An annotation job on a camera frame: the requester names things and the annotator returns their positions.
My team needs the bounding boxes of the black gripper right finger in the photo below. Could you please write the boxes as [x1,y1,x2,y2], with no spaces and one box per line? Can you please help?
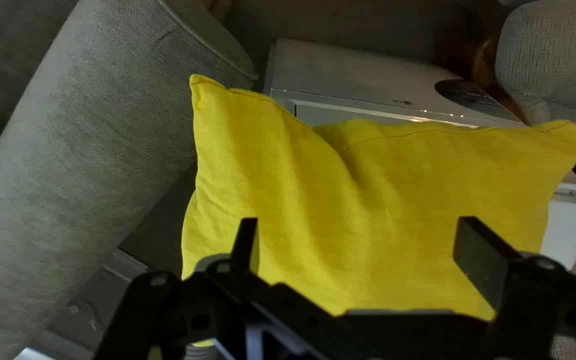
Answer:
[452,216,576,360]

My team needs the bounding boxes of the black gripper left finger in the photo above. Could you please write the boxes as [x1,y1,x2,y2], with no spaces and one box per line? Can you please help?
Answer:
[94,216,316,360]

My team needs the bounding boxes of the gray fabric sofa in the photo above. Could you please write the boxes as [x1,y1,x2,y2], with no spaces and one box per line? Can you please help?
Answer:
[0,0,260,360]

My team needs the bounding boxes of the yellow pillow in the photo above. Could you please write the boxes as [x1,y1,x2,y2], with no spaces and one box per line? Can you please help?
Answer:
[179,72,576,324]

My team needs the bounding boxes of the white portable air conditioner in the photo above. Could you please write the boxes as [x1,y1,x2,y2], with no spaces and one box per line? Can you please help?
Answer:
[262,37,576,273]

